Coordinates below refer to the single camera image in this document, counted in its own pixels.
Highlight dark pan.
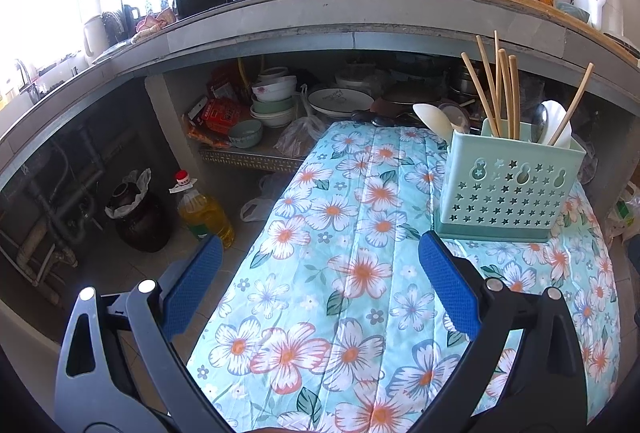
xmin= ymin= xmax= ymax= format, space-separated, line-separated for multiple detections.
xmin=372 ymin=83 xmax=441 ymax=126

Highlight red upright packet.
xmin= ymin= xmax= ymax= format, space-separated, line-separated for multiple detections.
xmin=207 ymin=65 xmax=246 ymax=101

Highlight white pitcher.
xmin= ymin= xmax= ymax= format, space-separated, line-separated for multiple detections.
xmin=82 ymin=15 xmax=110 ymax=58

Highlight yellow cooking oil bottle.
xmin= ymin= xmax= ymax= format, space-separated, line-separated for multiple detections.
xmin=169 ymin=170 xmax=236 ymax=249

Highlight dark ribbed cup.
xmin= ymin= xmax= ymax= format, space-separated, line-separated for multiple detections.
xmin=101 ymin=10 xmax=123 ymax=46

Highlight plain white bowl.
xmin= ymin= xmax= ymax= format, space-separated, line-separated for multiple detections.
xmin=250 ymin=107 xmax=296 ymax=128

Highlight wooden cutting board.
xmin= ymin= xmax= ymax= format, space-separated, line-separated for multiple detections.
xmin=475 ymin=0 xmax=640 ymax=58

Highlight red snack box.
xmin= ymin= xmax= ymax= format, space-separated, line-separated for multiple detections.
xmin=200 ymin=99 xmax=241 ymax=136

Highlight stainless steel pot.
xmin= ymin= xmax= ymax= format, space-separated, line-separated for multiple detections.
xmin=447 ymin=65 xmax=483 ymax=101

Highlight grey concrete kitchen counter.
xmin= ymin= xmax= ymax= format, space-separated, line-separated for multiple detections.
xmin=0 ymin=0 xmax=640 ymax=194

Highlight floral turquoise blanket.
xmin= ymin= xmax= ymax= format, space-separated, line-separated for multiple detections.
xmin=186 ymin=120 xmax=623 ymax=433

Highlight pale green dish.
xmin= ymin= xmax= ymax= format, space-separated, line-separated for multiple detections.
xmin=556 ymin=2 xmax=591 ymax=24

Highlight dark ceramic jar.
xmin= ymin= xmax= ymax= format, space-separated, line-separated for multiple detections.
xmin=107 ymin=180 xmax=172 ymax=254

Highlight clear plastic bag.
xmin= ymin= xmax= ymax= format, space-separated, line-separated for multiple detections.
xmin=274 ymin=84 xmax=328 ymax=158

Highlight white plastic bag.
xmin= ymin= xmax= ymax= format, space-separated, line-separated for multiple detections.
xmin=240 ymin=173 xmax=291 ymax=223

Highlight grey drain pipes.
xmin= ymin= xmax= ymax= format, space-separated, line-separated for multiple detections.
xmin=0 ymin=128 xmax=108 ymax=304

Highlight pale green bowl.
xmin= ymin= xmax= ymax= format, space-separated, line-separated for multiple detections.
xmin=250 ymin=95 xmax=296 ymax=114

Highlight white floral bowl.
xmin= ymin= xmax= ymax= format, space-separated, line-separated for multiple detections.
xmin=251 ymin=75 xmax=297 ymax=100

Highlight white plate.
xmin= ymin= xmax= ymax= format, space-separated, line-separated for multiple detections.
xmin=307 ymin=88 xmax=375 ymax=120

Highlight metal faucet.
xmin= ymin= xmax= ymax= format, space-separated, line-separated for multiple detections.
xmin=15 ymin=59 xmax=43 ymax=101

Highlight white ceramic spoon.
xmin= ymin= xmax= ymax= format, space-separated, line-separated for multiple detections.
xmin=540 ymin=100 xmax=572 ymax=148

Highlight dark mug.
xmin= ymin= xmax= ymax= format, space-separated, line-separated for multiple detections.
xmin=121 ymin=4 xmax=142 ymax=34

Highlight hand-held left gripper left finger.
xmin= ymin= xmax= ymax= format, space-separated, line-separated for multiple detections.
xmin=54 ymin=233 xmax=224 ymax=433

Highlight green perforated utensil holder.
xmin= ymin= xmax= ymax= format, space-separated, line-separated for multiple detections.
xmin=434 ymin=118 xmax=587 ymax=243

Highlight white plastic rice spoon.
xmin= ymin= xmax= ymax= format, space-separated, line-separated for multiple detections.
xmin=412 ymin=104 xmax=453 ymax=141

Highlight white bag green print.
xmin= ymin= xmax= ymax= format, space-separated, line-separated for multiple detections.
xmin=605 ymin=183 xmax=640 ymax=244

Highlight white plastic jar cover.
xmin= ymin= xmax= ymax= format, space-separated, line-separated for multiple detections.
xmin=104 ymin=168 xmax=152 ymax=219

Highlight small mint green bowl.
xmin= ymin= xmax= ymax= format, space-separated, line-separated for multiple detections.
xmin=228 ymin=119 xmax=263 ymax=148

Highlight orange snack packet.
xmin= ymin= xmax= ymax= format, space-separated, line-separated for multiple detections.
xmin=186 ymin=113 xmax=231 ymax=146

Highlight metal spoon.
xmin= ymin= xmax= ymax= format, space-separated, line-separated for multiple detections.
xmin=531 ymin=104 xmax=548 ymax=144
xmin=440 ymin=104 xmax=472 ymax=136

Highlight pink crumpled bag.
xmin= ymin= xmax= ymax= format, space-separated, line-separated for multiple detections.
xmin=132 ymin=8 xmax=178 ymax=36

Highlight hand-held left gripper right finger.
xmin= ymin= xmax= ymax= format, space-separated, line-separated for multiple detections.
xmin=418 ymin=230 xmax=588 ymax=433

